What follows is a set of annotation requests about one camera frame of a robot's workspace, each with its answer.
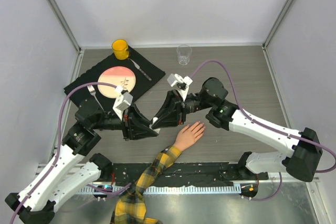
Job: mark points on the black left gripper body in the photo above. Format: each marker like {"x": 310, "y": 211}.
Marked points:
{"x": 125, "y": 123}

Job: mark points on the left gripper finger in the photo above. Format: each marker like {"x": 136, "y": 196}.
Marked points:
{"x": 139, "y": 121}
{"x": 139, "y": 133}

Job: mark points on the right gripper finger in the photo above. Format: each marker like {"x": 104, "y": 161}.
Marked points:
{"x": 165, "y": 124}
{"x": 163, "y": 113}

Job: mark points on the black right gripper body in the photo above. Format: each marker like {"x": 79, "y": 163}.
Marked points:
{"x": 182, "y": 110}

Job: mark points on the clear nail polish bottle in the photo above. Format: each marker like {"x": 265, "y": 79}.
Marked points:
{"x": 153, "y": 121}

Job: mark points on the yellow plaid sleeve forearm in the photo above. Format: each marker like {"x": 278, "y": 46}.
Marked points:
{"x": 130, "y": 207}

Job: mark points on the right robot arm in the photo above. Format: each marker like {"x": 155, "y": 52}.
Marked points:
{"x": 297, "y": 152}

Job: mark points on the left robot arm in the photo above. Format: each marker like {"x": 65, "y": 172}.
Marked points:
{"x": 44, "y": 196}

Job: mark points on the mannequin hand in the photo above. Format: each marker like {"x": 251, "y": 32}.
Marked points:
{"x": 189, "y": 135}

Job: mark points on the black cloth placemat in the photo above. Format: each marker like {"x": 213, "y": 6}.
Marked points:
{"x": 142, "y": 83}

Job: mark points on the pink round plate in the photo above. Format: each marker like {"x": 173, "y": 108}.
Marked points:
{"x": 118, "y": 76}

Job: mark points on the clear plastic cup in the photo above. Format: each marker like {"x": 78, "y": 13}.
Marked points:
{"x": 183, "y": 54}

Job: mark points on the silver fork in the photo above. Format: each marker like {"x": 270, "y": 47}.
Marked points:
{"x": 92, "y": 91}

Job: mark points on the silver table knife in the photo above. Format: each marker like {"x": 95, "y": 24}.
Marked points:
{"x": 138, "y": 67}

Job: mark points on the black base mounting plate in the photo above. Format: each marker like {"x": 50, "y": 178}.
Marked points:
{"x": 127, "y": 172}

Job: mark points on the yellow mug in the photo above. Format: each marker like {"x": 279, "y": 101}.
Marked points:
{"x": 120, "y": 49}

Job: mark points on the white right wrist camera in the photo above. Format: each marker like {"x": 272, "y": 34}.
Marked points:
{"x": 182, "y": 84}

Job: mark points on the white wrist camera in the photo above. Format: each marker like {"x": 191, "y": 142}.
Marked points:
{"x": 122, "y": 101}
{"x": 182, "y": 84}

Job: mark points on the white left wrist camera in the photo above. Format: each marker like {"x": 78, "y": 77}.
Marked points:
{"x": 122, "y": 101}

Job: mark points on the white slotted cable duct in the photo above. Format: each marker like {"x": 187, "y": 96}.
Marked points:
{"x": 235, "y": 189}

